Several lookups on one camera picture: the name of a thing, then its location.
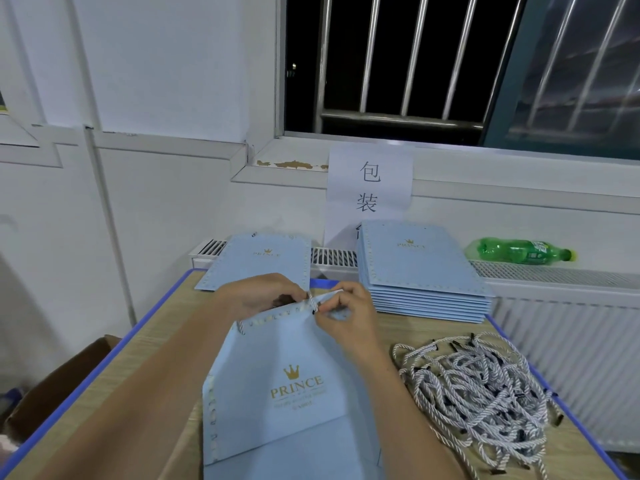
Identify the person's left hand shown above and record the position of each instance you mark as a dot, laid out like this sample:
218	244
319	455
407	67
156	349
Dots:
260	293

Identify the person's right hand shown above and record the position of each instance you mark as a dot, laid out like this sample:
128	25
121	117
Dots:
352	320

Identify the crown-print light blue paper bag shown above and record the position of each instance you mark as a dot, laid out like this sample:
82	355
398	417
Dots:
250	260
290	415

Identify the stack of blue paper bags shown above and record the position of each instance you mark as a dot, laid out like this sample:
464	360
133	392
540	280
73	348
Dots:
420	260

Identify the person's left forearm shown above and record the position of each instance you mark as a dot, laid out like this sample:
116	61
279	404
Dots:
140	405

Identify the person's right forearm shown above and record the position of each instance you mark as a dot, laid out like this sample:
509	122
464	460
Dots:
410	425

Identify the blue-edged wooden desk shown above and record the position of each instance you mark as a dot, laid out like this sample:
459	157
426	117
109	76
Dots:
150	335

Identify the white paper sign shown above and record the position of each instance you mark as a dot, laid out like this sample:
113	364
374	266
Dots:
368	190

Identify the green plastic bottle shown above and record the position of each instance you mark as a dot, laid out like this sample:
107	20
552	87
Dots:
515	252

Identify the metal window grille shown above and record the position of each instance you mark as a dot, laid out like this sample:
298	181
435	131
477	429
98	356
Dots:
400	118

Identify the brown cardboard box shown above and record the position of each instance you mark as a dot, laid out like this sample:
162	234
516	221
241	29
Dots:
55	385

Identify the white framed window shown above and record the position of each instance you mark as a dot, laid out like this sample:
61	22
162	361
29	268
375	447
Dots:
15	125

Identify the teal framed sliding window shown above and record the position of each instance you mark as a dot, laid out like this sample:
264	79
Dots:
580	75

